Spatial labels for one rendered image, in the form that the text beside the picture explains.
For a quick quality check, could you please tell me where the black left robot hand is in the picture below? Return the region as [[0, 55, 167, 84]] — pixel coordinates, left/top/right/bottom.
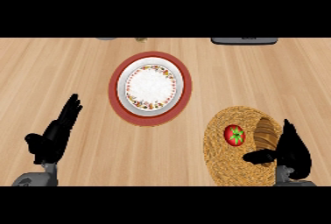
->
[[24, 93, 84, 165]]

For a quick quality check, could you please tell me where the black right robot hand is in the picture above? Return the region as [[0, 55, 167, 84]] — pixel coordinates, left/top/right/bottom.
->
[[242, 118, 313, 181]]

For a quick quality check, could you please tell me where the red round placemat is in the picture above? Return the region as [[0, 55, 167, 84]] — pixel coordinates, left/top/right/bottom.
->
[[108, 51, 194, 127]]

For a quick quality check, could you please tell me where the white floral-rimmed plate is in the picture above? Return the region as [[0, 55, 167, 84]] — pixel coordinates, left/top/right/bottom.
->
[[117, 57, 185, 117]]

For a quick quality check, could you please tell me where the red tomato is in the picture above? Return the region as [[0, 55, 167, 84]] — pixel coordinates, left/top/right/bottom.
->
[[222, 124, 247, 147]]

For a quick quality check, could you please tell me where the woven wicker basket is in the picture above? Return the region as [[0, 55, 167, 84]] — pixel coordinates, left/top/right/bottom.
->
[[201, 105, 285, 187]]

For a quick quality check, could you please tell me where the dark grey appliance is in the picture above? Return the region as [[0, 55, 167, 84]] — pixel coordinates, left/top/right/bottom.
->
[[210, 37, 279, 46]]

